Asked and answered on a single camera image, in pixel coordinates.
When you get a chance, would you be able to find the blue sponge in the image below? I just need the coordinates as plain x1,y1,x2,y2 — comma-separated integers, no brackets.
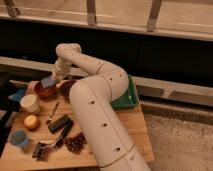
41,76,56,89

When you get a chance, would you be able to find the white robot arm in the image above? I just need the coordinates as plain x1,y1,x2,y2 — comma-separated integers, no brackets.
52,43,151,171

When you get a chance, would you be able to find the purple bowl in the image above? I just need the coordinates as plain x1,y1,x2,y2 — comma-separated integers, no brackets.
59,80,75,99

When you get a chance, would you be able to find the red bowl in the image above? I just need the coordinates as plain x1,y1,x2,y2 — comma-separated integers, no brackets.
34,82,57,99

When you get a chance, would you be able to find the white cup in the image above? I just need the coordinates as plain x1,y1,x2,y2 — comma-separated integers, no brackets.
20,94,40,113

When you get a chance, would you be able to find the blue cloth at left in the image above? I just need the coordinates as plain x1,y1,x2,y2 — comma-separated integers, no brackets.
9,89,25,102

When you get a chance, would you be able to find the metal spoon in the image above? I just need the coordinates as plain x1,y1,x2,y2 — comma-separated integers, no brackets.
45,101,60,124

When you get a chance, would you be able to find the black rectangular block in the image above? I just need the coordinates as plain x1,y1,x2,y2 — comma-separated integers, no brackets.
48,115,70,133

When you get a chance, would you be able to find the apple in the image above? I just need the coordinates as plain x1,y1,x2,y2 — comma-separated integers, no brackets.
24,115,40,130

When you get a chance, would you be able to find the wooden board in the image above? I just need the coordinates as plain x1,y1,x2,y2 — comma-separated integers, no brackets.
0,79,155,171

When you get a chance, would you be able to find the bunch of dark grapes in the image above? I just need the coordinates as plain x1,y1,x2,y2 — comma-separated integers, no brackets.
64,132,87,153

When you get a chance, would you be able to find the blue cup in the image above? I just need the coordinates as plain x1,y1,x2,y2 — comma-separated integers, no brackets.
10,130,30,148

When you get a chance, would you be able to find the green plastic tray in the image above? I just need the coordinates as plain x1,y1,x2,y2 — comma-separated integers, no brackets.
111,75,139,110

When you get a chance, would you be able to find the black handled brush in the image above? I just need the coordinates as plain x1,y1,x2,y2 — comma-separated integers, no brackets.
32,121,73,161

